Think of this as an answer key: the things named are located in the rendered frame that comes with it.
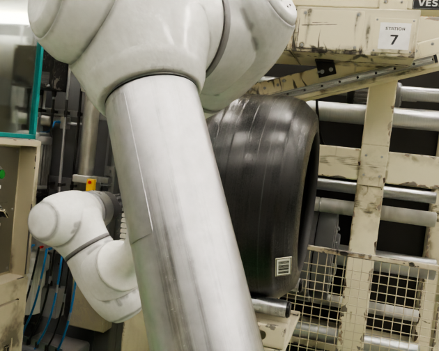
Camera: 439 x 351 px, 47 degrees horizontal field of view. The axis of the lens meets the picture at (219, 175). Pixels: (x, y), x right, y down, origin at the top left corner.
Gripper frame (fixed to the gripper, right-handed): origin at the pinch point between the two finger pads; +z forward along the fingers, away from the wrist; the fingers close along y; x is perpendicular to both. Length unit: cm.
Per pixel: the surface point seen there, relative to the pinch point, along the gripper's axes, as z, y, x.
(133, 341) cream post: 12.1, 0.3, 45.0
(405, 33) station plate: 43, -61, -58
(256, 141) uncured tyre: -1.5, -30.2, -20.2
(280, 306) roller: 5.5, -41.8, 21.4
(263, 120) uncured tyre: 3.2, -30.0, -25.6
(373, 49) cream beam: 42, -53, -52
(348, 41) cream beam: 43, -45, -54
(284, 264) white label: -1.0, -41.8, 8.6
